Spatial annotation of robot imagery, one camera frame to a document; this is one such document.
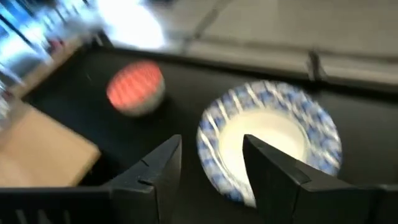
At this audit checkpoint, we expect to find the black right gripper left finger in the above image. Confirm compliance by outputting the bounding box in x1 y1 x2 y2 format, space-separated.
108 134 183 224

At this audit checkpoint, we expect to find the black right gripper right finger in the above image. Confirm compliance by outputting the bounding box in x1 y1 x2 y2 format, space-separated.
243 134 376 224

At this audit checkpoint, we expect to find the red patterned bowl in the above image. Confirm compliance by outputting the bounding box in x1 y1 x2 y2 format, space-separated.
105 60 165 118

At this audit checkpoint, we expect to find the wooden shelf with black frame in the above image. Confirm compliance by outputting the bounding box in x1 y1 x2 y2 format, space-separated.
0 99 102 187

